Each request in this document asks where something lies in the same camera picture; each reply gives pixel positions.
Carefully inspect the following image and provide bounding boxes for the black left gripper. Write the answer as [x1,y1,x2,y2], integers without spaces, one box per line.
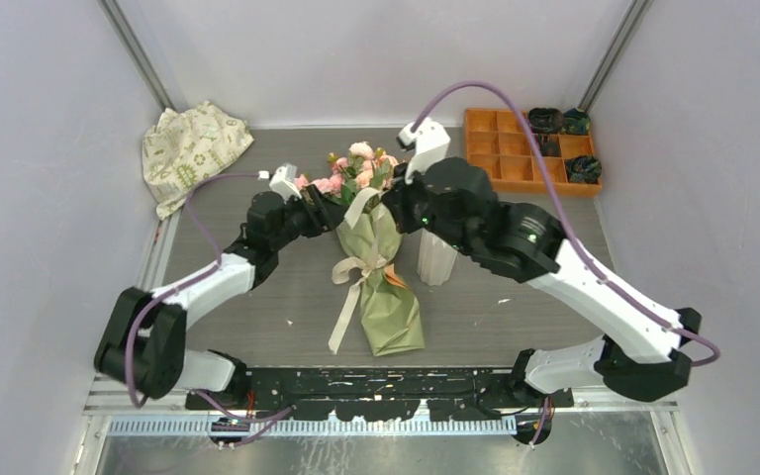
[271,185,349,251]

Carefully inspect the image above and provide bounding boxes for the pink artificial flower bunch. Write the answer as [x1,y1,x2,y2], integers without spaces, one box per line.
[295,142,400,205]

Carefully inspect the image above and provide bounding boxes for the beige printed ribbon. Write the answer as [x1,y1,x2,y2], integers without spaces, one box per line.
[328,189,404,356]

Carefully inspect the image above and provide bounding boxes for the green wrapping paper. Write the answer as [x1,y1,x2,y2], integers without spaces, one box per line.
[328,205,426,357]

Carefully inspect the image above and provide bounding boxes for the orange wrapping paper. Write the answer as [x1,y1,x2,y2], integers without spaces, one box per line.
[383,264,410,290]

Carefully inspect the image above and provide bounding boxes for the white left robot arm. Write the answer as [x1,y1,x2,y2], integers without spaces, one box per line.
[94,186,347,409]

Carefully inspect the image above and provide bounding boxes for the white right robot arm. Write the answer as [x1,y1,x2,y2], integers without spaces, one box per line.
[381,157,702,407]

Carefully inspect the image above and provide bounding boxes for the white ribbed ceramic vase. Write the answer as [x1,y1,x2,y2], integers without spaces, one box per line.
[417,230,458,286]

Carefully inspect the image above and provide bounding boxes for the dark rolled cloth middle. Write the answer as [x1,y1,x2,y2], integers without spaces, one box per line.
[535,135,561,157]

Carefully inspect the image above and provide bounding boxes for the dark rolled cloth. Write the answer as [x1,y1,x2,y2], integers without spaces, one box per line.
[527,108,564,134]
[561,108,591,136]
[535,135,561,157]
[564,155,603,184]

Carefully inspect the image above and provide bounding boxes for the cream green printed cloth bag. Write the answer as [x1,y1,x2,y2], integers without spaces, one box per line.
[142,100,254,221]

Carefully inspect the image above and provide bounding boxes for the dark rolled cloth back left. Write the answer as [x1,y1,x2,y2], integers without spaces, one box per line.
[527,108,564,134]

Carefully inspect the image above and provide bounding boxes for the dark rolled cloth front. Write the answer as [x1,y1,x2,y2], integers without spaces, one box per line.
[564,155,603,184]

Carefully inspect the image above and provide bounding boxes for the dark rolled cloth back right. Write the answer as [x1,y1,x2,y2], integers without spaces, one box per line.
[561,108,591,136]

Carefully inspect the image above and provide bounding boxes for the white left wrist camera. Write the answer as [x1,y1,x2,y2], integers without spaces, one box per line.
[257,163,301,201]

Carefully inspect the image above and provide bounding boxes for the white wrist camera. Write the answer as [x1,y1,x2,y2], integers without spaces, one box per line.
[257,163,301,201]
[397,117,450,184]

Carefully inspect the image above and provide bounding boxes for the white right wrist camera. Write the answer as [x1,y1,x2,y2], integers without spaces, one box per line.
[397,117,450,184]

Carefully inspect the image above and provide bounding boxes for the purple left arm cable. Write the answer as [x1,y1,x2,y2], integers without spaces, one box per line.
[123,171,296,449]

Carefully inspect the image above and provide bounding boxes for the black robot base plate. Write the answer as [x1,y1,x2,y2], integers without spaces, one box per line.
[175,367,574,422]

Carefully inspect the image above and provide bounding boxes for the aluminium front frame rail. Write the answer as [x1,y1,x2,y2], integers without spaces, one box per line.
[82,370,680,438]

